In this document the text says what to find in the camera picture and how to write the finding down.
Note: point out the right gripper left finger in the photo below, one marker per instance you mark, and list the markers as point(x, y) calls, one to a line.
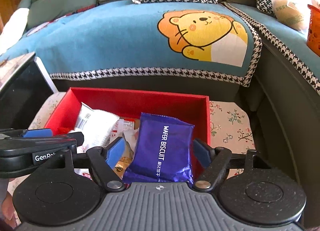
point(102, 162)

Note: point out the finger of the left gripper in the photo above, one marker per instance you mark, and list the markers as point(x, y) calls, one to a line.
point(16, 146)
point(25, 133)

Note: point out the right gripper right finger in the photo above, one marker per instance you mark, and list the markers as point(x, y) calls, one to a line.
point(214, 162)

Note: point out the silver white wafer packet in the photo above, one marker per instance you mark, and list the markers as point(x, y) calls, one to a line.
point(96, 126)

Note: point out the blue wafer biscuit packet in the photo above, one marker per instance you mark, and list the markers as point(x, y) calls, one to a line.
point(162, 152)

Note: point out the gold foil snack packet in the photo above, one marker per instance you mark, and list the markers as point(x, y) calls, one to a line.
point(124, 161)

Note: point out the red white snack packet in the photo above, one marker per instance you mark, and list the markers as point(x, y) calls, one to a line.
point(125, 124)

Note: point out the floral tablecloth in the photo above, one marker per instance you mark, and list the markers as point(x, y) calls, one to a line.
point(229, 125)

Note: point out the black glass coffee table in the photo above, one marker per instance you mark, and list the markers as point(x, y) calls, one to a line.
point(25, 86)

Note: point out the red cardboard box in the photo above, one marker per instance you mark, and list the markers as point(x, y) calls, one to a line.
point(192, 109)

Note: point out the dark green sofa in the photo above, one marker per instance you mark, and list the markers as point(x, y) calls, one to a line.
point(282, 99)

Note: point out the white bag on table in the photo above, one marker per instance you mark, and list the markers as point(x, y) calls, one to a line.
point(14, 29)

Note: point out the blue lion sofa cover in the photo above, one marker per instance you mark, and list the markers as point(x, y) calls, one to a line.
point(124, 38)

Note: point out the orange plastic basket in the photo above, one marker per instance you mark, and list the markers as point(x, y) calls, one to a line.
point(313, 40)

